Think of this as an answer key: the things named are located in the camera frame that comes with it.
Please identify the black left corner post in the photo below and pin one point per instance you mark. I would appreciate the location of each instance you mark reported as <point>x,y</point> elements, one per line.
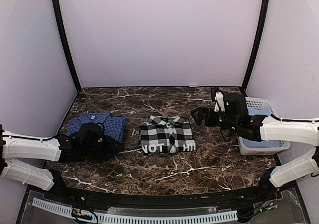
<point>65,44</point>

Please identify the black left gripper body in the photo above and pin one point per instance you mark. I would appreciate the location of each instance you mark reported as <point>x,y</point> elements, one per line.
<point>101,152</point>

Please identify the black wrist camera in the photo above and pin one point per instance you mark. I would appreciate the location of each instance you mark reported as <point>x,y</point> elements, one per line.
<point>232,104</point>
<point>90,134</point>

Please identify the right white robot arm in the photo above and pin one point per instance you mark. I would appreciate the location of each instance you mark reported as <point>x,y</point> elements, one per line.
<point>301,160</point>

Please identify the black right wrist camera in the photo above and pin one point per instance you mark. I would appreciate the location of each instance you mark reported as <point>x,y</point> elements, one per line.
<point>232,104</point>

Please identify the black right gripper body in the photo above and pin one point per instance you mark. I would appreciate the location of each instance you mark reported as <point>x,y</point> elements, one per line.
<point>229,122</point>

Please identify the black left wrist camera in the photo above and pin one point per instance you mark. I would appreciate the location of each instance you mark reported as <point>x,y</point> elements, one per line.
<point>90,134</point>

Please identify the black white plaid shirt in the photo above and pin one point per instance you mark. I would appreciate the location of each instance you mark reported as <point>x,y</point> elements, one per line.
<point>161,135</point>

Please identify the white slotted cable duct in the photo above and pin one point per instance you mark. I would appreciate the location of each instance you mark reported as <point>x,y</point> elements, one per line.
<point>209,215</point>

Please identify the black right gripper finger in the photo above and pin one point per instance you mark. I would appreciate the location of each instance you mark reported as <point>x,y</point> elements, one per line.
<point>202,119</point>
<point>202,110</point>

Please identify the blue checked shirt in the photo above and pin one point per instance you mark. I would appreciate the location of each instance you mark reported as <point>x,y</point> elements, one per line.
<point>111,125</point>

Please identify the black corner post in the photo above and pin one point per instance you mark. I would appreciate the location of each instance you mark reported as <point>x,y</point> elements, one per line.
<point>65,44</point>
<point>256,45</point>

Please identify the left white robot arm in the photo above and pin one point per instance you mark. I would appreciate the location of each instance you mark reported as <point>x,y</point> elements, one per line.
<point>14,148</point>

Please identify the black right corner post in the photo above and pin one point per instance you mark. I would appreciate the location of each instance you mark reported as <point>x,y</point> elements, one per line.
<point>256,45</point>

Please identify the light blue shirt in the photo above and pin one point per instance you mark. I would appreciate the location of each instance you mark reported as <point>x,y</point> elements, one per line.
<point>263,144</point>

